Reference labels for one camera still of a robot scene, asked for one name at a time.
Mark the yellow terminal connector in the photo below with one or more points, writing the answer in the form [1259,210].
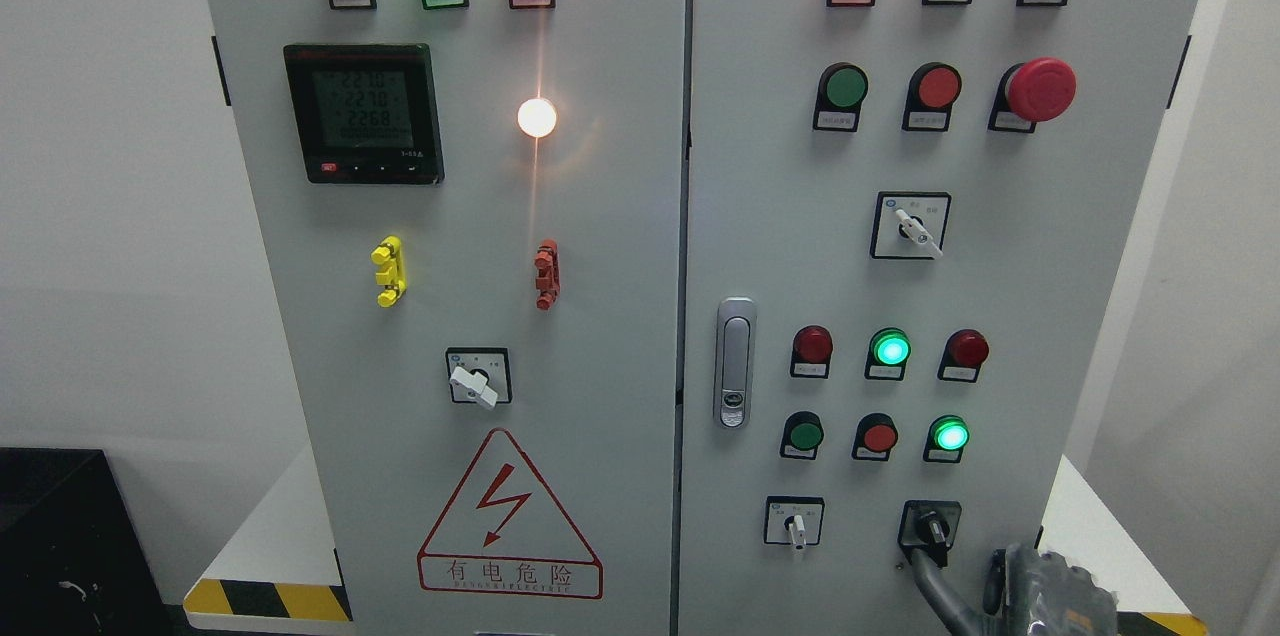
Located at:
[388,260]

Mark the red emergency stop mushroom button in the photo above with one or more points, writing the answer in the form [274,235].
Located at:
[1030,93]

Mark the green push button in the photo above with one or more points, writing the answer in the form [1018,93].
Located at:
[841,90]
[802,435]

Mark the dark red indicator light left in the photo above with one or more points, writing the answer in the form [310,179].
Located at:
[812,350]

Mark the silver door latch handle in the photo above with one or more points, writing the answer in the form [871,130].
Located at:
[735,332]

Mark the green push button lower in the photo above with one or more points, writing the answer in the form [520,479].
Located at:
[802,435]

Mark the grey electrical cabinet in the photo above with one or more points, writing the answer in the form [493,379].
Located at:
[684,170]

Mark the red push button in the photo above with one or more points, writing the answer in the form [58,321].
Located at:
[932,92]
[875,438]

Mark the white-handled selector switch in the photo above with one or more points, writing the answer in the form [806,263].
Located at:
[794,522]
[910,225]

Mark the dark red indicator light right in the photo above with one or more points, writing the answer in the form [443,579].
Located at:
[963,357]

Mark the white lit indicator lamp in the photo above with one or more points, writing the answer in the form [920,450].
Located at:
[537,117]

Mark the red push button upper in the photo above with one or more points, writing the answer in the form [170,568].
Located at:
[932,92]

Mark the white-handled selector switch left door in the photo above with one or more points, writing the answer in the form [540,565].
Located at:
[479,376]

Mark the green lit indicator light middle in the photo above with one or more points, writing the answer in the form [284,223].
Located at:
[888,352]

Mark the black knob selector switch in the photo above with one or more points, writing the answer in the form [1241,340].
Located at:
[929,526]

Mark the dark red indicator light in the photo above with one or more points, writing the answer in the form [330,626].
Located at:
[812,350]
[963,357]

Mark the red push button lower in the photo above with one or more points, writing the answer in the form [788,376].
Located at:
[875,438]

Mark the red electrical hazard warning sticker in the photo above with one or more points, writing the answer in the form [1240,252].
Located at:
[504,532]

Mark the red terminal connector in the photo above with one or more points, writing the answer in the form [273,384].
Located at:
[547,274]

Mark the white-handled selector switch upper right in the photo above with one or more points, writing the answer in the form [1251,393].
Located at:
[910,225]

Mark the black digital power meter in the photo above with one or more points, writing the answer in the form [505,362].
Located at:
[366,113]

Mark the green lit button lower right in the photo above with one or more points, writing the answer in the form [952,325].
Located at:
[946,439]

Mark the green push button upper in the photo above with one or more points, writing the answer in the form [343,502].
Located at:
[841,90]

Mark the white platform with hazard stripes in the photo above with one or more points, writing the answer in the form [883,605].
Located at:
[279,572]

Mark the white-handled selector switch lower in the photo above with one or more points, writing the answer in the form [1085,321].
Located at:
[794,522]

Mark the black box lower left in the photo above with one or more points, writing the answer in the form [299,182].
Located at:
[71,563]

